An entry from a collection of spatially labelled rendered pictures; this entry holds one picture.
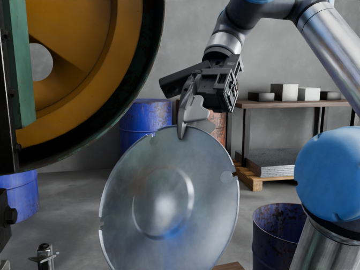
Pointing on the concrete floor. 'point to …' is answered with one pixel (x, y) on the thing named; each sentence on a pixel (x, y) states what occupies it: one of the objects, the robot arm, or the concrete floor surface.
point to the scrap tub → (276, 234)
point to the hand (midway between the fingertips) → (180, 135)
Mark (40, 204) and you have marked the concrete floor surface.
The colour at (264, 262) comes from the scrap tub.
